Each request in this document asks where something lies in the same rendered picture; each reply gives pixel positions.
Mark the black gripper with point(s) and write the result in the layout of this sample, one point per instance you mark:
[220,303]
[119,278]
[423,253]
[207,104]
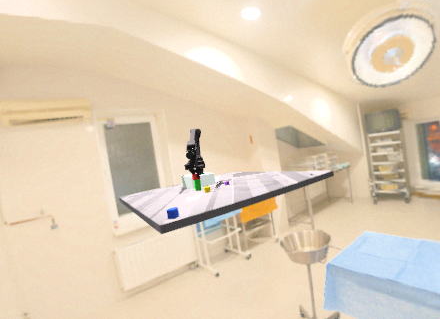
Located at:
[197,166]

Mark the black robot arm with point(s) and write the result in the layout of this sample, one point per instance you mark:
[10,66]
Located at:
[193,149]

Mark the blue block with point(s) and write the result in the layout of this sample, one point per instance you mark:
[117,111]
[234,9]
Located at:
[173,213]

